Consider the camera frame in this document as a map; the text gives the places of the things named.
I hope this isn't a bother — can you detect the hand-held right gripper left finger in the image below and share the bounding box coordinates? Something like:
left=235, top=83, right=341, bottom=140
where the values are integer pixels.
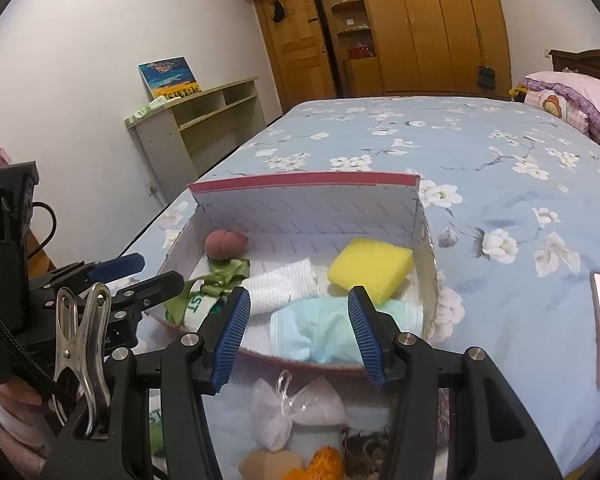
left=42, top=287, right=253, bottom=480

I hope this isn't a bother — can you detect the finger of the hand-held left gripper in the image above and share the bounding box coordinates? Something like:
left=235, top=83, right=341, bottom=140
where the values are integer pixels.
left=47, top=253, right=146, bottom=293
left=105, top=271, right=186, bottom=326

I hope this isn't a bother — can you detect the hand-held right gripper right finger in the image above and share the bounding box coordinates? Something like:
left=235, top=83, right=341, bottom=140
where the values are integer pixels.
left=346, top=285, right=563, bottom=480

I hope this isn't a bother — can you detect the green white knit sock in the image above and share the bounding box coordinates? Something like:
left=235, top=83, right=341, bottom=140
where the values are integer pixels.
left=165, top=285, right=231, bottom=331
left=147, top=395, right=168, bottom=461

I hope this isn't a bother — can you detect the blue face mask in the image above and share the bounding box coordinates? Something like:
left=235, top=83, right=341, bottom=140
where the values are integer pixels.
left=269, top=296, right=425, bottom=366

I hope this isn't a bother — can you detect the green satin ribbon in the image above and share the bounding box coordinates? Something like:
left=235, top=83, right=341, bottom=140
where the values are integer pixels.
left=164, top=257, right=251, bottom=321

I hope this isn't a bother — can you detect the yellow sponge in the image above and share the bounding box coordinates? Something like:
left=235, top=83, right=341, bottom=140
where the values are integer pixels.
left=327, top=237, right=414, bottom=306

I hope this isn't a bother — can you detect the white knit cloth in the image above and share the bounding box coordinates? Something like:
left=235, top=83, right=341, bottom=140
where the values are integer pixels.
left=190, top=258, right=318, bottom=316

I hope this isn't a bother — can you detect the pink round makeup puff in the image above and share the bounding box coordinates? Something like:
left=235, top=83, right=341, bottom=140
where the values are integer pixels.
left=204, top=229, right=248, bottom=261

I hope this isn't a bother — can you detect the clear plastic bag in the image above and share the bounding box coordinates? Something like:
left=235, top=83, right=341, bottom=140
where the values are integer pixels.
left=250, top=369, right=348, bottom=453

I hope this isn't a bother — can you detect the dark patterned cloth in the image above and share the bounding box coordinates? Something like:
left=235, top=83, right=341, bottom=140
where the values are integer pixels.
left=342, top=427, right=396, bottom=480

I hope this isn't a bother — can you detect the orange mesh pouch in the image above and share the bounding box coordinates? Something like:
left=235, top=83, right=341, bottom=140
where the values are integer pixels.
left=285, top=446, right=346, bottom=480

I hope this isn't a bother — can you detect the beige round makeup puff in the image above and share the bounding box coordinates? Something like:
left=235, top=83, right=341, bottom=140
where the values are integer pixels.
left=239, top=450, right=306, bottom=480

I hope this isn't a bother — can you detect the pink cardboard box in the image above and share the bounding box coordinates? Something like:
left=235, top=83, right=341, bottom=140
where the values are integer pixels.
left=145, top=171, right=443, bottom=376

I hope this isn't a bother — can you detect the person's left forearm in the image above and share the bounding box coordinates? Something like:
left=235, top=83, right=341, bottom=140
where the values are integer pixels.
left=0, top=375, right=56, bottom=480

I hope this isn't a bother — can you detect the brown wooden cabinet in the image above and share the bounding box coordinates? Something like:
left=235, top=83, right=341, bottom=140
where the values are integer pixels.
left=25, top=230, right=58, bottom=276

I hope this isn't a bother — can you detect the metal spring clip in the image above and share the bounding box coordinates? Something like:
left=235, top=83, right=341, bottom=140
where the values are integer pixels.
left=52, top=282, right=113, bottom=441

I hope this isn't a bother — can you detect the pale wooden bookshelf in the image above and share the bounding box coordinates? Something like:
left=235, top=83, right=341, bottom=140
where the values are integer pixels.
left=125, top=76, right=268, bottom=206

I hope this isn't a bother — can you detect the green white packet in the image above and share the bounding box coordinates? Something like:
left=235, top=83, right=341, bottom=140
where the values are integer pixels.
left=127, top=97, right=168, bottom=123

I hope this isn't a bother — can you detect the blue yellow painting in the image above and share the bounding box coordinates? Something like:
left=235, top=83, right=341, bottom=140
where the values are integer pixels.
left=138, top=56, right=202, bottom=100

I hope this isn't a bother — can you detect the wooden corner shelf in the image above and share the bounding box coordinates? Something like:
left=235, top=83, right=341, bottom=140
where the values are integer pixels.
left=330, top=0, right=383, bottom=98

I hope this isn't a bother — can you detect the wooden door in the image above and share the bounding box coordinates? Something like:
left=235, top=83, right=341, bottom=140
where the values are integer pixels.
left=254, top=0, right=338, bottom=113

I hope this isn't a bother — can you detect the wooden wardrobe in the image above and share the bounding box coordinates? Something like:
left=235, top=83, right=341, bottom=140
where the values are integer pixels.
left=225, top=0, right=513, bottom=98

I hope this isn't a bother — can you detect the pink bear print pillow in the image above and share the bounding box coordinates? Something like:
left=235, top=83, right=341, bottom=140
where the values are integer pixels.
left=522, top=71, right=600, bottom=133

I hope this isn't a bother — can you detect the dark wooden headboard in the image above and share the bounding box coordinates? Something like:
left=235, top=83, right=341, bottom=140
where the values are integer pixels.
left=549, top=49, right=600, bottom=91

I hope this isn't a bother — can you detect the black cable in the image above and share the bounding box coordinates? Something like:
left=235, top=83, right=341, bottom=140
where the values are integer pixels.
left=0, top=280, right=76, bottom=411

